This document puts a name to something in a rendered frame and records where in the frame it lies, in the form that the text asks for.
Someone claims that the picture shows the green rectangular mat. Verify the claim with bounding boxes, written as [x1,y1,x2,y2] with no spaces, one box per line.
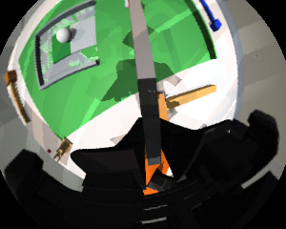
[18,0,211,141]

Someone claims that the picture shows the blue golf putter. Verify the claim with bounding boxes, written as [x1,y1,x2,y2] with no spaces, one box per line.
[200,0,222,31]

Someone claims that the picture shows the white golf ball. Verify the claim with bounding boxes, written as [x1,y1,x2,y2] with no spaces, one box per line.
[55,27,72,43]

